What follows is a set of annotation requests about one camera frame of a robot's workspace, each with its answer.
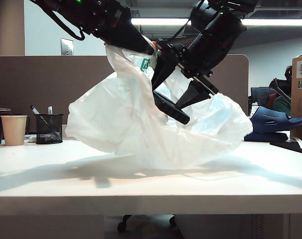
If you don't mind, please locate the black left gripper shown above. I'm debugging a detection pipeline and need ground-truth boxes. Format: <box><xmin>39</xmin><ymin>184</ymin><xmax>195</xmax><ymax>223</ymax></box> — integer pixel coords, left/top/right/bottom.
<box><xmin>90</xmin><ymin>0</ymin><xmax>158</xmax><ymax>55</ymax></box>

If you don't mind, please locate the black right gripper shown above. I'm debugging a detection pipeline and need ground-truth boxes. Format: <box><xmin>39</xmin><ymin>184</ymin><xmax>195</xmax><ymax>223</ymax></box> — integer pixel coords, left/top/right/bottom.
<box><xmin>151</xmin><ymin>14</ymin><xmax>248</xmax><ymax>110</ymax></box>

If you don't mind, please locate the white translucent plastic bag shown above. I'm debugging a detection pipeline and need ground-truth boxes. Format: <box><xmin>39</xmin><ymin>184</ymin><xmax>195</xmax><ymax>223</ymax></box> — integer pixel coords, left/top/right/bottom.
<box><xmin>65</xmin><ymin>37</ymin><xmax>254</xmax><ymax>173</ymax></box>

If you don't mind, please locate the brown desk partition panel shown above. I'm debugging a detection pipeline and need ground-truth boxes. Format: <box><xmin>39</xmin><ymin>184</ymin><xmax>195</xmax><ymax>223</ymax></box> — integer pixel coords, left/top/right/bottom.
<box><xmin>0</xmin><ymin>54</ymin><xmax>250</xmax><ymax>141</ymax></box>

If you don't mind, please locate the grey black angled bar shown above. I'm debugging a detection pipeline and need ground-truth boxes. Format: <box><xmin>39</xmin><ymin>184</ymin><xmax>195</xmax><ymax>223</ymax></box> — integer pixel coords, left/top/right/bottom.
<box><xmin>268</xmin><ymin>77</ymin><xmax>292</xmax><ymax>103</ymax></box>

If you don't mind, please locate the person in green shirt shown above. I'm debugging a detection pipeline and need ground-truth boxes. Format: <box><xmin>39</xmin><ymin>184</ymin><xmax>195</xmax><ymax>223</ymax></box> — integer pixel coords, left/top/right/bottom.
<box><xmin>266</xmin><ymin>65</ymin><xmax>294</xmax><ymax>118</ymax></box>

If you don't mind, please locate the long white ceiling light strip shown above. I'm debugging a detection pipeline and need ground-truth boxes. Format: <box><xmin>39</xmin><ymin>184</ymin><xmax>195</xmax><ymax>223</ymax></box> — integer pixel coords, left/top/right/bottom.
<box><xmin>130</xmin><ymin>17</ymin><xmax>302</xmax><ymax>26</ymax></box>

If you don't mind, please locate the black mesh pen holder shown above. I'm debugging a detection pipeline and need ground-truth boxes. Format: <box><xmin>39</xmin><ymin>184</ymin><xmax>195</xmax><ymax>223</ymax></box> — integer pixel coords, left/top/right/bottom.
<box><xmin>34</xmin><ymin>113</ymin><xmax>64</xmax><ymax>145</ymax></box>

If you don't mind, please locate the brown cardboard box with labels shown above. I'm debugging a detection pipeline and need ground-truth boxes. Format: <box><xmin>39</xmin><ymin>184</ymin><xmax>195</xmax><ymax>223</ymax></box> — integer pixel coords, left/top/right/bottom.
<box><xmin>290</xmin><ymin>55</ymin><xmax>302</xmax><ymax>140</ymax></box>

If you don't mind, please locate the black flat mat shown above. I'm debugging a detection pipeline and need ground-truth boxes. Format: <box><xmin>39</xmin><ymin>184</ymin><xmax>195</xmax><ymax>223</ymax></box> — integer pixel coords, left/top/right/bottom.
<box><xmin>269</xmin><ymin>139</ymin><xmax>302</xmax><ymax>157</ymax></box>

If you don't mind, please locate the beige paper cup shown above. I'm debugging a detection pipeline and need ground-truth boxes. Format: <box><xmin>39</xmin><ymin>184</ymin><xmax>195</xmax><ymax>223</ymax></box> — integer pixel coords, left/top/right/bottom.
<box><xmin>0</xmin><ymin>115</ymin><xmax>28</xmax><ymax>147</ymax></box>

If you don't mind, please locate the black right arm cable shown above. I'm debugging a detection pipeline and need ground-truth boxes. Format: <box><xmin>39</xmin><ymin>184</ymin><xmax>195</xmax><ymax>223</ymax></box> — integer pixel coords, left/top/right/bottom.
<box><xmin>165</xmin><ymin>19</ymin><xmax>194</xmax><ymax>45</ymax></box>

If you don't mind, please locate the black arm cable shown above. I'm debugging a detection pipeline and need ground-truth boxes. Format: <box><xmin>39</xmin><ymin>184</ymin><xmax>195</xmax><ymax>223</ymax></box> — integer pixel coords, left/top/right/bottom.
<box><xmin>40</xmin><ymin>0</ymin><xmax>87</xmax><ymax>41</ymax></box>
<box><xmin>165</xmin><ymin>19</ymin><xmax>194</xmax><ymax>45</ymax></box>

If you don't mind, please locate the metal wall switch plate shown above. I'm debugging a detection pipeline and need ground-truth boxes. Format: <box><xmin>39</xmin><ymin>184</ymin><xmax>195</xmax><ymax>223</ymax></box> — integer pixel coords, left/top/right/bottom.
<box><xmin>60</xmin><ymin>37</ymin><xmax>75</xmax><ymax>56</ymax></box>

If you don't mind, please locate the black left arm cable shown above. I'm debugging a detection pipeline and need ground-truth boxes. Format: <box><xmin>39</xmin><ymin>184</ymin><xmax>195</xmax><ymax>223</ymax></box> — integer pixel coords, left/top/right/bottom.
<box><xmin>40</xmin><ymin>0</ymin><xmax>87</xmax><ymax>41</ymax></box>

